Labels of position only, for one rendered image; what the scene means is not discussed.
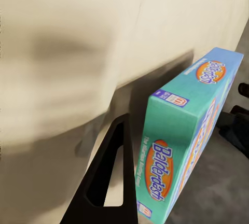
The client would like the board game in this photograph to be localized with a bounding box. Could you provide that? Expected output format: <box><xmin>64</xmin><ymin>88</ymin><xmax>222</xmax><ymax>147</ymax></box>
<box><xmin>135</xmin><ymin>47</ymin><xmax>244</xmax><ymax>224</ymax></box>

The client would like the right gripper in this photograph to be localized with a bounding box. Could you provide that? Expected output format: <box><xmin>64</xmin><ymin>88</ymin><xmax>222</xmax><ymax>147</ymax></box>
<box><xmin>215</xmin><ymin>105</ymin><xmax>249</xmax><ymax>159</ymax></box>

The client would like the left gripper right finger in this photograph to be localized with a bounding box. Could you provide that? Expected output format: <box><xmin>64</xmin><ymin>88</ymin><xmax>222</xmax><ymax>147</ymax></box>
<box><xmin>232</xmin><ymin>113</ymin><xmax>249</xmax><ymax>155</ymax></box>

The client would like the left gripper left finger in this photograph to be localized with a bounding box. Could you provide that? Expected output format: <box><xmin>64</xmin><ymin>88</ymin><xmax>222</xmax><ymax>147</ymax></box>
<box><xmin>60</xmin><ymin>113</ymin><xmax>138</xmax><ymax>224</ymax></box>

